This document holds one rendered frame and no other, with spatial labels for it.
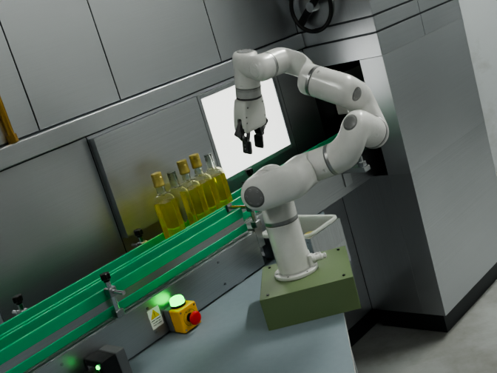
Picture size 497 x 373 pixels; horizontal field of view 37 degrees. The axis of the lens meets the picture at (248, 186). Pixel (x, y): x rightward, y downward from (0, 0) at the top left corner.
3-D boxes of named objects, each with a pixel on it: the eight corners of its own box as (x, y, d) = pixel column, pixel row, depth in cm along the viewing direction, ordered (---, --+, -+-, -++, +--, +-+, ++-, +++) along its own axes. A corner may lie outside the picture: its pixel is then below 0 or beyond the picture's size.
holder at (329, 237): (284, 238, 266) (278, 218, 264) (345, 239, 247) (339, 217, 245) (254, 258, 255) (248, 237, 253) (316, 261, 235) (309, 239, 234)
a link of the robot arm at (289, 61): (306, 101, 196) (245, 80, 208) (333, 87, 205) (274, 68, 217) (308, 70, 192) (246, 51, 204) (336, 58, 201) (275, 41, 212)
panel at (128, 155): (288, 146, 302) (265, 66, 294) (293, 146, 300) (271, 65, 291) (122, 237, 241) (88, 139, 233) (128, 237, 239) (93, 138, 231)
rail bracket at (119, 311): (122, 313, 205) (106, 269, 202) (138, 315, 200) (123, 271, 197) (111, 320, 202) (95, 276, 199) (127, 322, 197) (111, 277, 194)
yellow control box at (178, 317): (186, 320, 219) (179, 298, 218) (203, 323, 214) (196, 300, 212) (169, 332, 215) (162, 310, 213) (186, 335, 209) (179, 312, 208)
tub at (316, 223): (295, 237, 262) (288, 214, 260) (346, 237, 247) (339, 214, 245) (265, 257, 251) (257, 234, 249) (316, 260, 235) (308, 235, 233)
